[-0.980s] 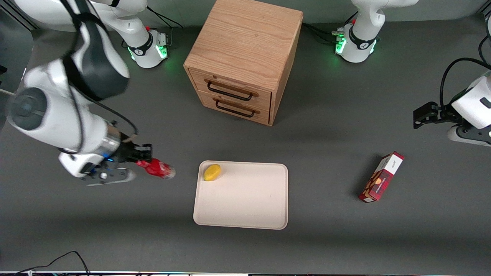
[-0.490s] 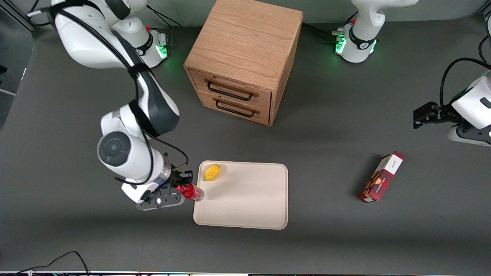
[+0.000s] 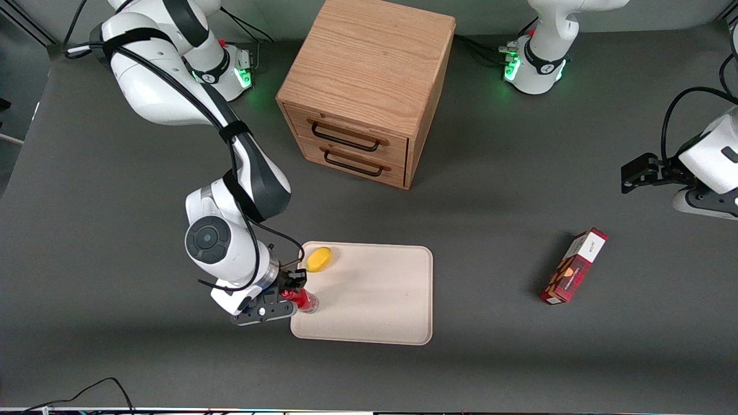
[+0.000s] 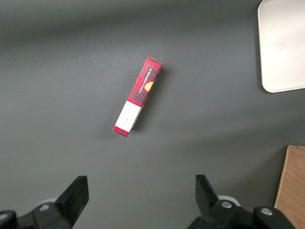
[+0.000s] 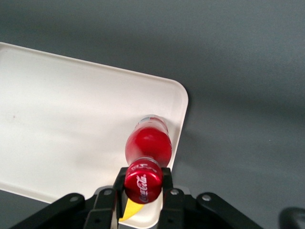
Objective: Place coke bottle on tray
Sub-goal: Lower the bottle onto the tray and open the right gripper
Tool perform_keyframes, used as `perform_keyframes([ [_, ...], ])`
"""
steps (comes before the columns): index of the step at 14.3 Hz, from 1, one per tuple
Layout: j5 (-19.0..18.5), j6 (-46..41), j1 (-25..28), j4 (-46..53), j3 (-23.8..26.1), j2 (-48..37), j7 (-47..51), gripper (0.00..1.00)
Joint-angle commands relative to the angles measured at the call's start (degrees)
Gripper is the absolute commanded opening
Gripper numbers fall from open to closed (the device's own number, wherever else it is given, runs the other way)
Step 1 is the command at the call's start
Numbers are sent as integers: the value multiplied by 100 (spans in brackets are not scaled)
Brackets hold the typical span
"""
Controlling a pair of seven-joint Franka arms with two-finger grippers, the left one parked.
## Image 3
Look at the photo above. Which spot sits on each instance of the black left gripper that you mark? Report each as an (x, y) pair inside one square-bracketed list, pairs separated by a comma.
[(663, 171)]

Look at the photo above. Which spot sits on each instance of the red coke bottle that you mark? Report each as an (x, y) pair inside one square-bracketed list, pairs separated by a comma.
[(304, 300)]

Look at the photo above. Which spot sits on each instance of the beige plastic tray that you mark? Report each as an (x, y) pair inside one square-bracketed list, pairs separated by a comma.
[(375, 300)]

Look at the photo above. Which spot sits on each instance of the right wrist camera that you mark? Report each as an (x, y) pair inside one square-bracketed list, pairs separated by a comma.
[(262, 312)]

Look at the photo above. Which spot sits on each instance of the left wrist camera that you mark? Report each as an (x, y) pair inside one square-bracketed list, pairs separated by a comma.
[(700, 204)]

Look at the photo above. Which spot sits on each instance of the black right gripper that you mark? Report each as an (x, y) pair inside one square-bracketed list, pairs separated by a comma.
[(286, 281)]

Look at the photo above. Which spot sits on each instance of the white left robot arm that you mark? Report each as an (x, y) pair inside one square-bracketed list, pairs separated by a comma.
[(545, 63)]

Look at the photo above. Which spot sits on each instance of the wooden drawer cabinet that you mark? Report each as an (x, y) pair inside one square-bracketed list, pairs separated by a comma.
[(369, 57)]

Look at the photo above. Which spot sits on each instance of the yellow lemon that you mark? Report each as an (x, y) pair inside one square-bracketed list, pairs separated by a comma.
[(319, 259)]

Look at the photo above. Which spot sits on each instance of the wooden drawer front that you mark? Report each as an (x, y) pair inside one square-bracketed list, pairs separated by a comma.
[(395, 176), (398, 151)]

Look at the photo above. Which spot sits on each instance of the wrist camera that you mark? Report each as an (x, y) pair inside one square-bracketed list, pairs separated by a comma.
[(700, 204), (262, 312)]

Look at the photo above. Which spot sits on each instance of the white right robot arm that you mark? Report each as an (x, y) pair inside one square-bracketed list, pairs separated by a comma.
[(155, 86)]

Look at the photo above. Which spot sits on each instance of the red plaid cookie box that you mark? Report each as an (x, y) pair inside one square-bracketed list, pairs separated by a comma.
[(573, 268)]

